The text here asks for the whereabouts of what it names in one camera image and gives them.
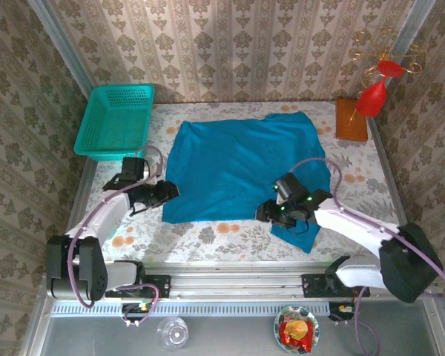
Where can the aluminium frame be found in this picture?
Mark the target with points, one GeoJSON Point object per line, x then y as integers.
{"type": "Point", "coordinates": [226, 278]}

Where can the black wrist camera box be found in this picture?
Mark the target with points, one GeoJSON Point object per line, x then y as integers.
{"type": "Point", "coordinates": [133, 167]}
{"type": "Point", "coordinates": [291, 187]}

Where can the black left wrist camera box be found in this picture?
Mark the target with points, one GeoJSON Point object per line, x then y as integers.
{"type": "Point", "coordinates": [133, 167]}

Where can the patterned plate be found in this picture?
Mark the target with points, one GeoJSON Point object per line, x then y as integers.
{"type": "Point", "coordinates": [280, 326]}

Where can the wooden stand base block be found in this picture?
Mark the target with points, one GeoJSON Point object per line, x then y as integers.
{"type": "Point", "coordinates": [350, 128]}

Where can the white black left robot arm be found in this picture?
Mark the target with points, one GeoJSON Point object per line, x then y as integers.
{"type": "Point", "coordinates": [107, 219]}

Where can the clear glass cup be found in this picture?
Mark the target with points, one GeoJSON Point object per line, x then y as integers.
{"type": "Point", "coordinates": [172, 333]}

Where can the red and gold ornament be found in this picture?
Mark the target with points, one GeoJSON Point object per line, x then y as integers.
{"type": "Point", "coordinates": [383, 55]}

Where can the teal plastic basket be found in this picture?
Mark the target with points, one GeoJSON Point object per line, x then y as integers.
{"type": "Point", "coordinates": [111, 122]}

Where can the yellow wrapped snack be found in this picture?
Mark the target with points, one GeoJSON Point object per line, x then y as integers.
{"type": "Point", "coordinates": [294, 328]}

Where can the red snack packet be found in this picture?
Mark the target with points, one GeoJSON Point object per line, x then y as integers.
{"type": "Point", "coordinates": [304, 339]}

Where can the floral tablecloth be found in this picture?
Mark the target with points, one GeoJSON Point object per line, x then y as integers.
{"type": "Point", "coordinates": [226, 241]}

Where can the grey metal shelf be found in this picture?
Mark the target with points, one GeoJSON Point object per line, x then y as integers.
{"type": "Point", "coordinates": [237, 337]}

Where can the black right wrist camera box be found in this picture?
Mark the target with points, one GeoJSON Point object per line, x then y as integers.
{"type": "Point", "coordinates": [291, 187]}

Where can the blue t-shirt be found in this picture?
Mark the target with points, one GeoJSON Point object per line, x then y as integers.
{"type": "Point", "coordinates": [237, 163]}

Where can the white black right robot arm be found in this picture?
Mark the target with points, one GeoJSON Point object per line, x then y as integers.
{"type": "Point", "coordinates": [352, 222]}

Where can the pale green cloth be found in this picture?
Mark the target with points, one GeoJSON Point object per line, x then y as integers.
{"type": "Point", "coordinates": [111, 231]}

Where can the red plastic goblet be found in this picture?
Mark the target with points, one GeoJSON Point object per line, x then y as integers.
{"type": "Point", "coordinates": [372, 100]}

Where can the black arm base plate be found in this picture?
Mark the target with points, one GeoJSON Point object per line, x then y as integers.
{"type": "Point", "coordinates": [313, 285]}
{"type": "Point", "coordinates": [159, 285]}

